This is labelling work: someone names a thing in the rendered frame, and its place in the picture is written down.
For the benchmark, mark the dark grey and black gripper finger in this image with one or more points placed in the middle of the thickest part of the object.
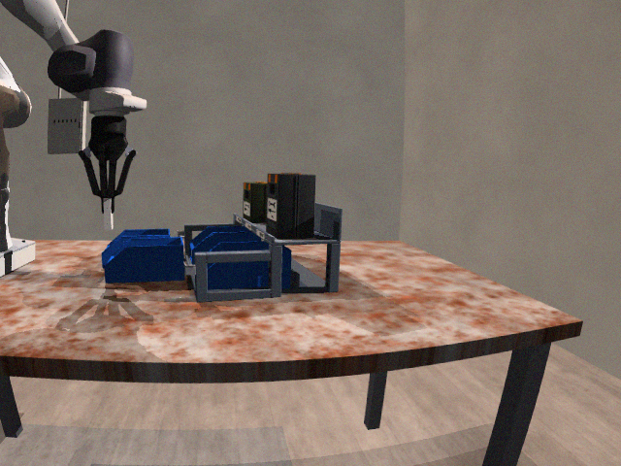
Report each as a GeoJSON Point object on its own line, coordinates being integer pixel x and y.
{"type": "Point", "coordinates": [130, 154]}
{"type": "Point", "coordinates": [103, 193]}

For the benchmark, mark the blue bin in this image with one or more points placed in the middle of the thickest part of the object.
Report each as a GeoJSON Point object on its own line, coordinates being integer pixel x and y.
{"type": "Point", "coordinates": [147, 260]}
{"type": "Point", "coordinates": [220, 234]}
{"type": "Point", "coordinates": [126, 235]}
{"type": "Point", "coordinates": [246, 274]}

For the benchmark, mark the grey metal shelf frame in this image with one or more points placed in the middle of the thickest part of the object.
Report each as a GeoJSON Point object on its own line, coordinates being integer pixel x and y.
{"type": "Point", "coordinates": [327, 230]}

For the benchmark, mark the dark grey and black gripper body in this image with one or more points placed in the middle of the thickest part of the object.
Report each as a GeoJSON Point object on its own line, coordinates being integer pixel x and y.
{"type": "Point", "coordinates": [107, 130]}

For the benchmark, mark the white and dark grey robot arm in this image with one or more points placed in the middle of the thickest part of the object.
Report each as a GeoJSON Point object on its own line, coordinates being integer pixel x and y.
{"type": "Point", "coordinates": [98, 70]}

